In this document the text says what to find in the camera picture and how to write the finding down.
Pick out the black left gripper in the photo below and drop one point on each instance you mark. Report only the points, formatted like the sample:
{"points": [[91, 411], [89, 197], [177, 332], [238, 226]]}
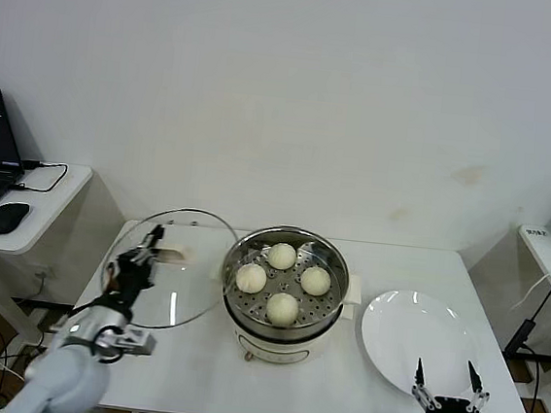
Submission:
{"points": [[129, 278]]}

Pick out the round glass pot lid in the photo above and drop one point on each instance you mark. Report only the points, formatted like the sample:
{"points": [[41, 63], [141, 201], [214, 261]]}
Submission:
{"points": [[183, 300]]}

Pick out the white steamed baozi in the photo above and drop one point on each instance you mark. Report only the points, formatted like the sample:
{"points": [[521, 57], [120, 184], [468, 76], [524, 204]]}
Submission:
{"points": [[315, 281], [282, 257], [251, 278], [281, 308]]}

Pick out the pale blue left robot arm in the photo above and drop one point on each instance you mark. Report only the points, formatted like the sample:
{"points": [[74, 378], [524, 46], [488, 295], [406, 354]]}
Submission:
{"points": [[68, 382]]}

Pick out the perforated stainless steamer basket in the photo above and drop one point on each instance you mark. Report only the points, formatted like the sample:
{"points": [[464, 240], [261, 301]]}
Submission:
{"points": [[246, 306]]}

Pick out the round white plate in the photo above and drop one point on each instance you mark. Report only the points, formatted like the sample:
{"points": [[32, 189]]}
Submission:
{"points": [[414, 337]]}

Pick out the white side table with laptop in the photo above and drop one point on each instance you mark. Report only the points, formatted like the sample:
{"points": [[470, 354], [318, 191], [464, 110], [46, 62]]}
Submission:
{"points": [[45, 213]]}

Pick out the black computer mouse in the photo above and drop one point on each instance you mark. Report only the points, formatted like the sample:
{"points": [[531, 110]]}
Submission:
{"points": [[8, 218]]}

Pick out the white side table with label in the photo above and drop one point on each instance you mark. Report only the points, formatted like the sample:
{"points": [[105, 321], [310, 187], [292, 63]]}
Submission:
{"points": [[544, 257]]}

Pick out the cream electric cooker pot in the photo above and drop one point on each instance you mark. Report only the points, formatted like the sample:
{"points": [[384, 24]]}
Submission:
{"points": [[281, 351]]}

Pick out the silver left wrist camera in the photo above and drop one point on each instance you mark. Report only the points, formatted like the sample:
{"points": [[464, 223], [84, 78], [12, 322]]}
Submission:
{"points": [[138, 342]]}

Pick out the white wall socket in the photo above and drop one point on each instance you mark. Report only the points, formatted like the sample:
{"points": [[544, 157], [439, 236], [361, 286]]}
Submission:
{"points": [[44, 272]]}

